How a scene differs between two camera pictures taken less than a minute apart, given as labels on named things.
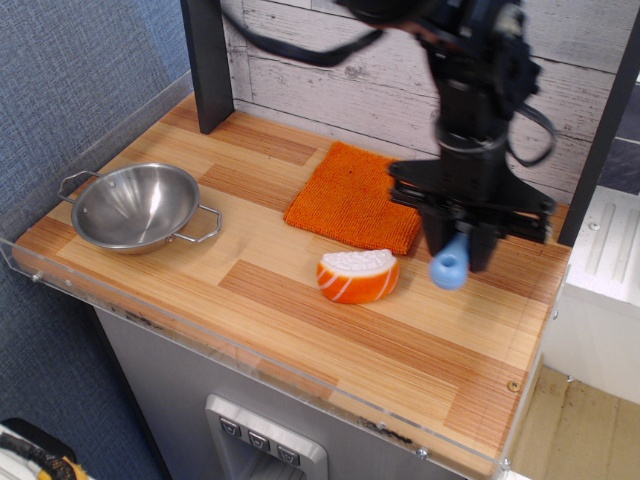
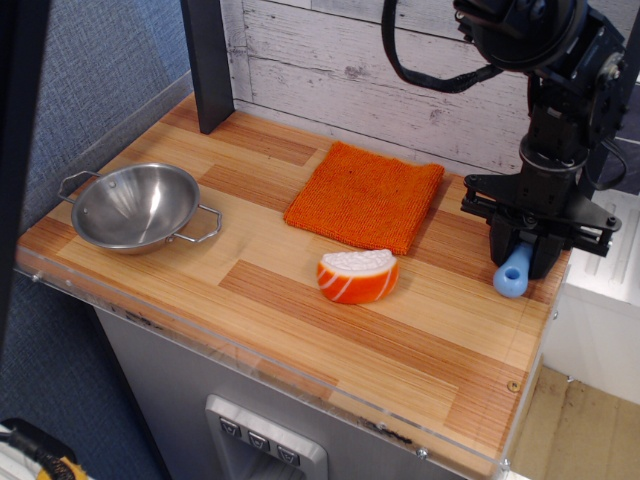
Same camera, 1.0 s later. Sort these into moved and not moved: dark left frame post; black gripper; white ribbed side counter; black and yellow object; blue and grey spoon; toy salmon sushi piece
Moved: blue and grey spoon; black gripper
Not moved: toy salmon sushi piece; black and yellow object; white ribbed side counter; dark left frame post
